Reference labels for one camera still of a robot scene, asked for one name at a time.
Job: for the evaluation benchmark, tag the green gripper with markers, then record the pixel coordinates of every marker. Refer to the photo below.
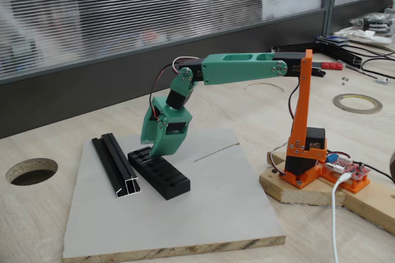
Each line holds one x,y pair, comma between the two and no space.
170,139

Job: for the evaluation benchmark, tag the black slotted holder block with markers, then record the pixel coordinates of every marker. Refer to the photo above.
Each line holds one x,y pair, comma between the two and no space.
166,179

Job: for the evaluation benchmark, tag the black aluminium profile rail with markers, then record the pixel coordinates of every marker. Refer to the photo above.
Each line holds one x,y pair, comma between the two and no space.
114,164

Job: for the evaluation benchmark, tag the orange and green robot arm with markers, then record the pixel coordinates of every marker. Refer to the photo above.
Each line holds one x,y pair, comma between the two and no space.
240,70

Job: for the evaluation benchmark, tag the grey plywood board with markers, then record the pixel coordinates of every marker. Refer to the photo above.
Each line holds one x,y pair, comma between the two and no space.
200,207

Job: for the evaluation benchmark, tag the wooden base block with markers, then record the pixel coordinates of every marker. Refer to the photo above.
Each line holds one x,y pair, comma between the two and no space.
293,193

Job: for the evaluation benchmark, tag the red hand tool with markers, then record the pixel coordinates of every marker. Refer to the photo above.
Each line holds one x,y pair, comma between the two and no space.
331,66

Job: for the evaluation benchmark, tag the red controller circuit board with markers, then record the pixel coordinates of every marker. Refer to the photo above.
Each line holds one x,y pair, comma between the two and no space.
348,167

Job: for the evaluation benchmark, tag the blue card stack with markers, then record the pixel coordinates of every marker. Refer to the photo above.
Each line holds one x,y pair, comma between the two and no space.
333,39

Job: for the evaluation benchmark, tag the brown wooden plank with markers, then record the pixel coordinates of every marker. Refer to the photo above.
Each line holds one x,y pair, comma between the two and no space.
370,207

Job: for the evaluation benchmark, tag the small silver metal part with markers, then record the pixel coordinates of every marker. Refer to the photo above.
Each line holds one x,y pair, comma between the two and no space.
382,81

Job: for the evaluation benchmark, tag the white plastic parts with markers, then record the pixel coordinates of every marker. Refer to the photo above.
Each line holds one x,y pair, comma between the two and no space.
370,35

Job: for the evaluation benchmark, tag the dark round object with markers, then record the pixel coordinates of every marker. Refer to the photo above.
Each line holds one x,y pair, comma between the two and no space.
392,167

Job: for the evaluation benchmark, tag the clear plastic bag clutter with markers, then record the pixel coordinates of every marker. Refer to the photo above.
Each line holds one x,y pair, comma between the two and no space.
373,23

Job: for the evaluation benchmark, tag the long black frame profile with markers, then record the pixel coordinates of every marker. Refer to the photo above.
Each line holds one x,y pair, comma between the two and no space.
342,54

